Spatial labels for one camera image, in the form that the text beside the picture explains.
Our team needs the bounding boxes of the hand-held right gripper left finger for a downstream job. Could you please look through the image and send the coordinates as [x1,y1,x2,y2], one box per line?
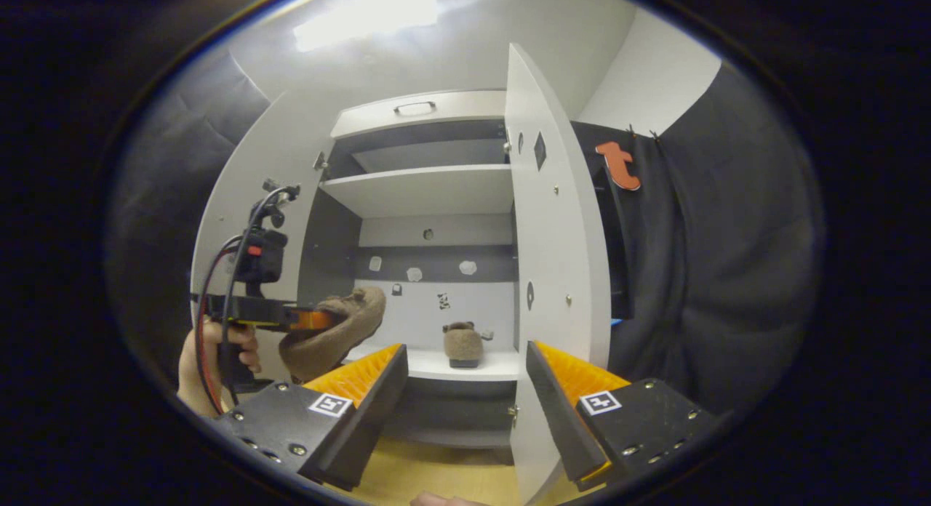
[211,344,409,492]

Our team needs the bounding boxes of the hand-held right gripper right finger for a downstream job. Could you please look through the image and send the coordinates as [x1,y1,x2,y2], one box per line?
[525,340,728,492]

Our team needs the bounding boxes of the brown fuzzy shoe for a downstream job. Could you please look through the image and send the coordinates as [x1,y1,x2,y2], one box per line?
[442,321,487,369]
[279,286,388,385]

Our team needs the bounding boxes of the white shoe cabinet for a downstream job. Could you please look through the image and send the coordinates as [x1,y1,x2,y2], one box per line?
[295,90,524,449]

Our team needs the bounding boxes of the white cabinet shelf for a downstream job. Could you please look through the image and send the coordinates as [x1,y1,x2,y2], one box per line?
[319,164,516,218]

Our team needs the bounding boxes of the white cabinet drawer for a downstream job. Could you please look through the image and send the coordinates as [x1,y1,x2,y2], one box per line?
[331,90,508,140]

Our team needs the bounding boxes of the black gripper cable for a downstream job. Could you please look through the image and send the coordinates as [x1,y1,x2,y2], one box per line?
[220,186,300,412]

